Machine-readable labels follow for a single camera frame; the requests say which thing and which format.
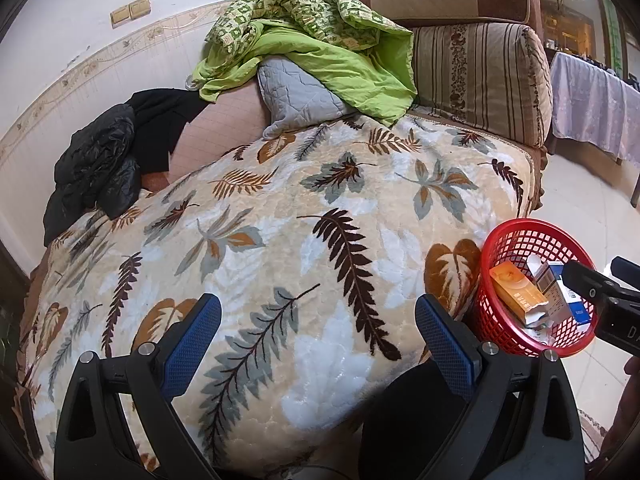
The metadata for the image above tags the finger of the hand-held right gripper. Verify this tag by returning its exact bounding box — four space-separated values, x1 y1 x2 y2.
611 256 640 292
561 260 626 307

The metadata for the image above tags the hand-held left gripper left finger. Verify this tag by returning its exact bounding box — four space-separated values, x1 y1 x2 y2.
54 292 222 480

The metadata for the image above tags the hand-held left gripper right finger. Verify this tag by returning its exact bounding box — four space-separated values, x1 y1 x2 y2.
415 293 586 480

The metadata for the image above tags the white blue box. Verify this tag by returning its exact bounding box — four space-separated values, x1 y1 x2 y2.
550 262 593 323

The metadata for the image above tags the orange box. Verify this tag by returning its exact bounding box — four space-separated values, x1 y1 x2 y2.
489 261 548 326

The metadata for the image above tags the red plastic basket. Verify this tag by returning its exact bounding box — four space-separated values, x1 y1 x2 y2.
472 218 598 358

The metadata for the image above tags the person's right hand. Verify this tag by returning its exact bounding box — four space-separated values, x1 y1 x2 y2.
597 357 640 467

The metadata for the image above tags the person's leg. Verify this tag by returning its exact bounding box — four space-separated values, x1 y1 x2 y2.
357 360 481 480

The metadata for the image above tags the leaf print blanket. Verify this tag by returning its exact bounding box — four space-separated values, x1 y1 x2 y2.
20 115 533 476

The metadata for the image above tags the table with purple cloth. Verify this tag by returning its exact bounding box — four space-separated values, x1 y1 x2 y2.
549 51 640 168

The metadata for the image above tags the black puffer jacket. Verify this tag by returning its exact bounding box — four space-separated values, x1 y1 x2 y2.
42 102 141 248

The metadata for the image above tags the black cloth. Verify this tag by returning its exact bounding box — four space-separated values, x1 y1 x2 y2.
125 87 208 173

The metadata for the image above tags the striped sofa cushion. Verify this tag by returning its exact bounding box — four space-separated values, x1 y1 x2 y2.
410 22 552 150

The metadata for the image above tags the wooden display cabinet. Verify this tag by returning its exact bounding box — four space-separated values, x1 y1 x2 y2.
482 0 640 81

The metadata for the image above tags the grey quilted pillow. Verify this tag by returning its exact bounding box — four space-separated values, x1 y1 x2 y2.
257 55 353 141

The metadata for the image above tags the green quilt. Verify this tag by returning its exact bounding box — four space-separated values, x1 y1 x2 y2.
192 0 418 128

